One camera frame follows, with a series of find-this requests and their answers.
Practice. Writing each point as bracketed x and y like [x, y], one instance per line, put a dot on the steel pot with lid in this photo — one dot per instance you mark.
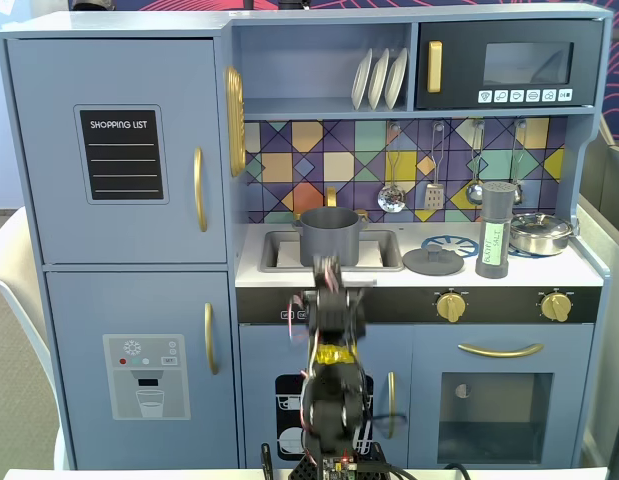
[539, 232]

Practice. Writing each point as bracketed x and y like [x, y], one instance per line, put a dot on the black table clamp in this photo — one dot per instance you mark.
[267, 462]

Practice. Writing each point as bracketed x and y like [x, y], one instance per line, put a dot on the gold toy faucet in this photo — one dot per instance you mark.
[331, 196]

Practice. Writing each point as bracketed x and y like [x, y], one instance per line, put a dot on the black microwave door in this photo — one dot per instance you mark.
[464, 60]

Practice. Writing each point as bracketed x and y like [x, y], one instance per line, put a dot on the black and red robot base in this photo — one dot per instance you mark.
[339, 465]

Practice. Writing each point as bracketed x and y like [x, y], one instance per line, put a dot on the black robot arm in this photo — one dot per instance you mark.
[336, 395]

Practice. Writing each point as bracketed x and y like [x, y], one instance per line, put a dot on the gray pot lid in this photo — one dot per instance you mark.
[433, 260]

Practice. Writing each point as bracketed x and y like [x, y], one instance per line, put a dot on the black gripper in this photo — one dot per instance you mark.
[327, 274]

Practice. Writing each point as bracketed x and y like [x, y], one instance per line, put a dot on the blue toy kitchen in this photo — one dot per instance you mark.
[314, 75]

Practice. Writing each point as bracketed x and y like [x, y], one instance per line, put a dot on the metal toy spoon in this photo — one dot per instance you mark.
[517, 165]

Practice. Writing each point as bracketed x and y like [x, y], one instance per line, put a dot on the gray plastic pot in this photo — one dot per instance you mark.
[329, 235]

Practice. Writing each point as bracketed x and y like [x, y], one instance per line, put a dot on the fridge door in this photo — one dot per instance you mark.
[49, 150]
[89, 310]

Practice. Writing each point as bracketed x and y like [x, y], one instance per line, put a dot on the gold stove knob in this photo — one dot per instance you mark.
[450, 306]
[555, 306]

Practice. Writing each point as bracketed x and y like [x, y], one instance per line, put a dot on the dishwasher door with print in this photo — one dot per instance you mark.
[259, 360]

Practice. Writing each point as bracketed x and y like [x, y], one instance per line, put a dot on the lower fridge door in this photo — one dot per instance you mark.
[89, 310]

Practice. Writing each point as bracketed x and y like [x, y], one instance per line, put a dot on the oven door with window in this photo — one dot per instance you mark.
[429, 400]

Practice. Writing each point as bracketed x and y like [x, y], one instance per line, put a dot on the metal toy ladle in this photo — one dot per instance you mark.
[474, 192]

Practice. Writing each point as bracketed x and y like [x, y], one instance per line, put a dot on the gold ribbed side fixture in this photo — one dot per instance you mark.
[234, 120]

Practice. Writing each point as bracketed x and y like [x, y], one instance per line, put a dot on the white toy plate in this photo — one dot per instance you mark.
[395, 77]
[360, 82]
[377, 80]

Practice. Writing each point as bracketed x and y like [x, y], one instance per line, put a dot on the white curved chair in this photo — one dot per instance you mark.
[19, 260]

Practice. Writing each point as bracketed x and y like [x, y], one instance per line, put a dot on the upper fridge door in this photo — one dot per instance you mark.
[49, 150]

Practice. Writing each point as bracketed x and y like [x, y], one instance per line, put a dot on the metal toy spatula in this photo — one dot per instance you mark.
[434, 195]

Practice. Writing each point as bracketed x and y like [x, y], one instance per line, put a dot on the metal toy skimmer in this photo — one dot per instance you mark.
[392, 197]

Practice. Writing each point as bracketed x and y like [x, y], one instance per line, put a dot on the gray salt shaker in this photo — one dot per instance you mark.
[494, 230]

